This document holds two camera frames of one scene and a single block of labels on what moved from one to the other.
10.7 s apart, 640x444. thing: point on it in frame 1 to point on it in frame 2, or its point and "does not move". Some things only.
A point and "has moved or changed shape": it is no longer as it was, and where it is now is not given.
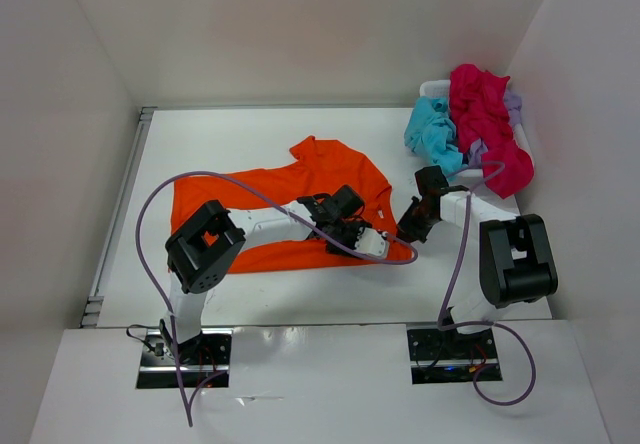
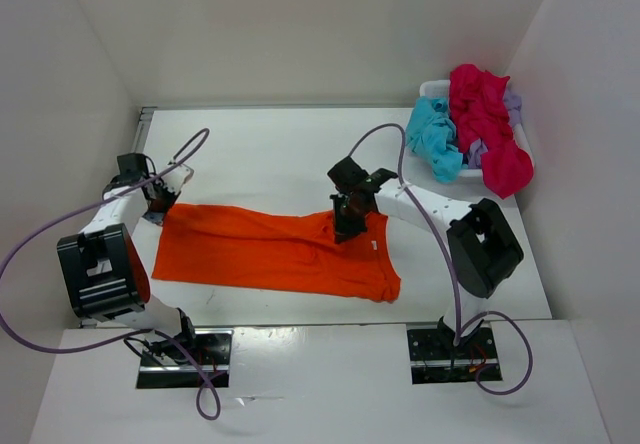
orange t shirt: [319, 166] has moved or changed shape
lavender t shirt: [513, 104] does not move
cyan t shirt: [431, 131] does not move
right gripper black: [404, 224] to [343, 230]
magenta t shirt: [481, 113] does not move
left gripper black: [356, 226] to [157, 217]
